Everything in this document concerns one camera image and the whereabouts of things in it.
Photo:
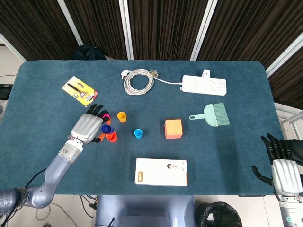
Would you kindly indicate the mint green hand brush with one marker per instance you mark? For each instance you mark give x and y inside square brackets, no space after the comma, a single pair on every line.
[209,116]

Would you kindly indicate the black trash bin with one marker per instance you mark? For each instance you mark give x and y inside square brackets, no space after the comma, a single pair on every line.
[220,215]

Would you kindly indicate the dark chair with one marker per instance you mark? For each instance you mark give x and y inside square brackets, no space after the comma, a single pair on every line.
[88,54]

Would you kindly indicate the pink plastic cup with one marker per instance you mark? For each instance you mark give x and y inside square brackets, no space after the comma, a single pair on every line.
[106,116]

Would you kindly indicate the orange-red plastic cup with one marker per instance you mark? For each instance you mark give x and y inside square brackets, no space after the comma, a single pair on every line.
[113,138]

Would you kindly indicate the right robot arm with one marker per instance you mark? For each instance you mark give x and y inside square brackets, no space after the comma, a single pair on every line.
[291,212]

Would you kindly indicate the white partition post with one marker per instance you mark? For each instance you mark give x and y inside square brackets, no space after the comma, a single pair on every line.
[11,46]
[203,28]
[71,23]
[126,28]
[284,55]

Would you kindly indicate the white desk lamp box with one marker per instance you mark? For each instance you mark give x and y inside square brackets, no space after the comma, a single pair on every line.
[161,172]

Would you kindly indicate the yellow plastic cup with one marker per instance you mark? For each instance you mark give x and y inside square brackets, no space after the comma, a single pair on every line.
[122,117]

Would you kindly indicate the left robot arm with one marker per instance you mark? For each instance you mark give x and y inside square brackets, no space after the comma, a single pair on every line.
[56,170]

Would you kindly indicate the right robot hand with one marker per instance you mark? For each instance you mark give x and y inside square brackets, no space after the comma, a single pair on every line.
[286,175]

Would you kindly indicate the yellow razor blister pack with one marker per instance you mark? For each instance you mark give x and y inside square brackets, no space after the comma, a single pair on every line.
[80,91]

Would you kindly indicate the white charger adapter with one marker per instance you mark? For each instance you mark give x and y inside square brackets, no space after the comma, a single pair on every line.
[206,73]

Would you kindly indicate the brown twine tie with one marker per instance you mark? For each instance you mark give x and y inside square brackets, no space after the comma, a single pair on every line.
[154,72]

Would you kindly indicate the orange foam cube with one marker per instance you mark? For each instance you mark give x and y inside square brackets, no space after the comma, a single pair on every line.
[173,129]

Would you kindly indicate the dark blue plastic cup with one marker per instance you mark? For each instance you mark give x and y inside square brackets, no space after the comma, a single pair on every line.
[106,128]

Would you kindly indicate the black box device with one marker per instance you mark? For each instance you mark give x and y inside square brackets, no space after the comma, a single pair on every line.
[4,92]

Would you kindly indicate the teal table cloth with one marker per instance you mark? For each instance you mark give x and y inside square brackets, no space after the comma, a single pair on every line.
[213,153]

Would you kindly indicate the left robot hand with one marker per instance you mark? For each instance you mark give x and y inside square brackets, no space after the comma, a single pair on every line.
[86,126]

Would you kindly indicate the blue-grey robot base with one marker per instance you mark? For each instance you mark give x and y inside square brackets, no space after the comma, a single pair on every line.
[144,210]

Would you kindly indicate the light blue plastic cup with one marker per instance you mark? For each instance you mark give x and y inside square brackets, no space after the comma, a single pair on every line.
[138,134]

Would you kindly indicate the white power strip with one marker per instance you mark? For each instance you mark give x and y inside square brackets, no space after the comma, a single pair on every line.
[203,85]

